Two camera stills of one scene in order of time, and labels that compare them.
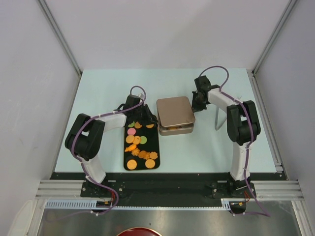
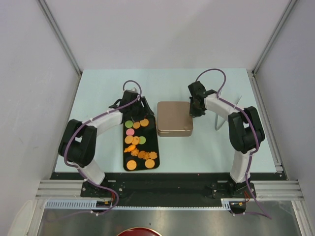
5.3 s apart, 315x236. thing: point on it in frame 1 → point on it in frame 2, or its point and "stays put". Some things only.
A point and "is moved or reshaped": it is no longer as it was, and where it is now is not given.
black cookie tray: [141, 145] stays put
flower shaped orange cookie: [153, 155] stays put
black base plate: [170, 186] stays put
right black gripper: [195, 107] → [193, 113]
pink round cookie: [131, 131] stays put
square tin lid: [174, 111] is moved or reshaped
